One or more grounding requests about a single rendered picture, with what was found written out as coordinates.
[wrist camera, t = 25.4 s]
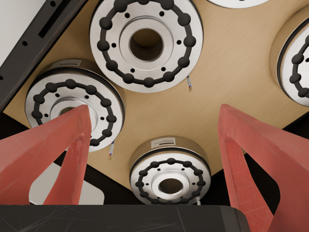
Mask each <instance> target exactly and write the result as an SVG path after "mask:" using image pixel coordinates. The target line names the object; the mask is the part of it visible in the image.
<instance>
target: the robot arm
mask: <svg viewBox="0 0 309 232"><path fill-rule="evenodd" d="M217 132H218V139H219V145H220V152H221V159H222V164H223V170H224V175H225V179H226V184H227V189H228V194H229V200H230V205H231V207H230V206H223V205H79V200H80V194H81V189H82V185H83V180H84V176H85V171H86V165H87V159H88V153H89V146H90V139H91V133H92V124H91V119H90V113H89V107H88V105H87V104H82V105H80V106H78V107H76V108H74V109H72V110H70V111H68V112H66V113H64V114H62V115H60V116H58V117H56V118H54V119H52V120H50V121H48V122H46V123H44V124H42V125H39V126H36V127H34V128H31V129H29V130H26V131H23V132H21V133H18V134H15V135H13V136H10V137H7V138H5V139H2V140H0V232H309V139H306V138H303V137H300V136H298V135H295V134H292V133H290V132H287V131H285V130H282V129H279V128H276V127H273V126H271V125H269V124H266V123H264V122H262V121H260V120H258V119H256V118H254V117H252V116H250V115H248V114H246V113H244V112H242V111H240V110H238V109H236V108H234V107H232V106H230V105H228V104H222V105H221V107H220V113H219V119H218V124H217ZM241 147H242V148H243V149H244V150H245V151H246V152H247V153H248V154H249V155H250V156H251V157H252V158H253V159H254V160H255V161H256V162H257V163H258V164H259V165H260V166H261V167H262V168H263V169H264V170H265V171H266V172H267V173H268V174H269V175H270V176H271V177H272V178H273V179H274V180H275V181H276V183H277V184H278V187H279V189H280V203H279V205H278V207H277V210H276V212H275V215H274V216H273V214H272V213H271V211H270V209H269V207H268V206H267V204H266V202H265V200H264V198H263V197H262V195H261V193H260V191H259V190H258V188H257V186H256V184H255V182H254V180H253V178H252V176H251V173H250V171H249V168H248V165H247V163H246V160H245V157H244V154H243V152H242V149H241ZM67 148H68V150H67V152H66V155H65V158H64V160H63V163H62V166H61V168H60V171H59V174H58V176H57V179H56V181H55V183H54V185H53V187H52V188H51V190H50V192H49V194H48V195H47V197H46V199H45V201H44V202H43V204H42V205H30V203H29V191H30V188H31V185H32V183H33V182H34V181H35V180H36V179H37V178H38V177H39V176H40V175H41V174H42V173H43V172H44V171H45V170H46V169H47V168H48V167H49V166H50V165H51V164H52V163H53V162H54V161H55V160H56V159H57V158H58V157H59V156H60V155H61V154H62V153H63V152H64V151H65V150H66V149H67Z"/></svg>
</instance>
